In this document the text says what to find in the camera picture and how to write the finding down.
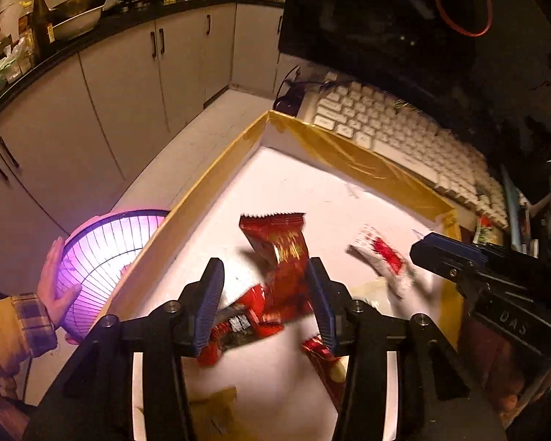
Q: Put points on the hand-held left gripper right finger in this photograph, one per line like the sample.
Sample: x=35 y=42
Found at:
x=322 y=308

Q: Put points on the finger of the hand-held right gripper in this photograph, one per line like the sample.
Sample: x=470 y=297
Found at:
x=436 y=259
x=457 y=244

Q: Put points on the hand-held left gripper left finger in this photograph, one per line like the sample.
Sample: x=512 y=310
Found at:
x=207 y=305

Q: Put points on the white and red snack packet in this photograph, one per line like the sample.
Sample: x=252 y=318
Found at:
x=383 y=257

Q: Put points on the large red snack packet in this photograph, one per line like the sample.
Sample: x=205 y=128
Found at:
x=282 y=257

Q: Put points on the white box with yellow tape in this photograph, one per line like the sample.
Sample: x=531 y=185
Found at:
x=303 y=183

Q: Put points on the another person's forearm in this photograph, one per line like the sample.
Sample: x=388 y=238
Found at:
x=9 y=340

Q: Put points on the green and red packet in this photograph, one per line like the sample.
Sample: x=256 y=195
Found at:
x=483 y=229

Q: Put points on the red snack packet black label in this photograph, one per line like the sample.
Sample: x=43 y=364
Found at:
x=238 y=326

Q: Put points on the pale yellow snack packet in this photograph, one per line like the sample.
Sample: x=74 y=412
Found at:
x=372 y=291

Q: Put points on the red and yellow snack packet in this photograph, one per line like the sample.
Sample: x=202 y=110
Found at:
x=326 y=367

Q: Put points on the tan snack packet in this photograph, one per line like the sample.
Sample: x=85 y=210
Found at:
x=213 y=413

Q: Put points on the pink plastic basket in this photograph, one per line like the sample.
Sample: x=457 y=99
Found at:
x=105 y=257

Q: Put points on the white keyboard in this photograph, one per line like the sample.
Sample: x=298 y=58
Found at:
x=395 y=124

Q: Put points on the black monitor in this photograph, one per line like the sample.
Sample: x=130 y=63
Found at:
x=395 y=23

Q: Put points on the white kitchen cabinet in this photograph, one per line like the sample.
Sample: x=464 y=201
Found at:
x=119 y=82

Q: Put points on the black kitchen countertop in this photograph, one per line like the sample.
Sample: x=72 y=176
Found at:
x=96 y=27

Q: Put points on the gas stove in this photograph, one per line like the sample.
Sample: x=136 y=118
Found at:
x=160 y=0

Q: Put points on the steel basin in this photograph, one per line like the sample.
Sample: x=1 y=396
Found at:
x=78 y=23

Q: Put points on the pile of packets on counter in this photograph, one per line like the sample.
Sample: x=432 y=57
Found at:
x=4 y=59

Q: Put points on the dark frying pan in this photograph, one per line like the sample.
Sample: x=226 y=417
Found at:
x=80 y=2

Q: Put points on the dark sauce bottle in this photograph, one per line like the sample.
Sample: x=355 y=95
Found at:
x=40 y=18

